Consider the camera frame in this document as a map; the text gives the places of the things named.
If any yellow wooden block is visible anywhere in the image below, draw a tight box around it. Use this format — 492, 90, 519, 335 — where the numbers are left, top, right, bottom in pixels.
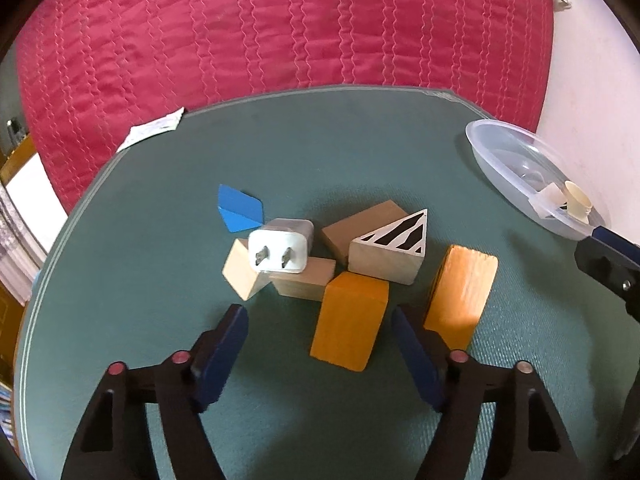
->
423, 245, 499, 350

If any wooden window frame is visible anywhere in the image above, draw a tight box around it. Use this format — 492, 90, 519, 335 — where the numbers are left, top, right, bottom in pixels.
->
1, 117, 37, 185

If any large white striped wedge block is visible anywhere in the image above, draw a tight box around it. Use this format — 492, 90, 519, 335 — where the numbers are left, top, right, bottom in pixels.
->
528, 182, 567, 219

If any natural wooden triangle block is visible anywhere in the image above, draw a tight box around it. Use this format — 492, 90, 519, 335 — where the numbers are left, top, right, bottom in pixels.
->
221, 238, 270, 301

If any brown wooden block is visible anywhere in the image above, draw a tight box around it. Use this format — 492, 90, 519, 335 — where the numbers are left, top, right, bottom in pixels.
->
320, 200, 408, 266

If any white paper card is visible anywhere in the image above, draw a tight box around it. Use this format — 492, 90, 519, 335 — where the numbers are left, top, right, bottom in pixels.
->
116, 107, 186, 153

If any blue wooden wedge block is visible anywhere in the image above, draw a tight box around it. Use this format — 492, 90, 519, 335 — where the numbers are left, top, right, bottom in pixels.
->
217, 184, 264, 233

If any clear plastic bowl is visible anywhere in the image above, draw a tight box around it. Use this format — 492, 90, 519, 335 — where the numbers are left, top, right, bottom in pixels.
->
465, 119, 611, 240

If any red quilted blanket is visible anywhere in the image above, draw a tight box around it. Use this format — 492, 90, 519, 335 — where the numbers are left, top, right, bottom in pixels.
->
16, 0, 553, 210

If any small white striped wedge block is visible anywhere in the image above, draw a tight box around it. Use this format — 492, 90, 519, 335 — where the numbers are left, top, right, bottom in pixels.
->
347, 209, 428, 285

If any orange wooden block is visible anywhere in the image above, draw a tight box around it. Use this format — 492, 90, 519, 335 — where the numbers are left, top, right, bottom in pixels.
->
310, 271, 390, 372

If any white usb charger plug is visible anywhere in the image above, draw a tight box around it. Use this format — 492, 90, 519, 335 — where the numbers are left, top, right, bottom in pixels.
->
247, 218, 314, 274

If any white curtain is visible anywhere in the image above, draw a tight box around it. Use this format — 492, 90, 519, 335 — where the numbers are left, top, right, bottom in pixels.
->
0, 185, 47, 304

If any white plastic cup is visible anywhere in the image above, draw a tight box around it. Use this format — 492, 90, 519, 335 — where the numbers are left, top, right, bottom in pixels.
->
564, 180, 592, 224

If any natural wooden cube block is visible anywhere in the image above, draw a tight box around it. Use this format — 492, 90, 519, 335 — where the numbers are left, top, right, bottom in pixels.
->
270, 257, 336, 302

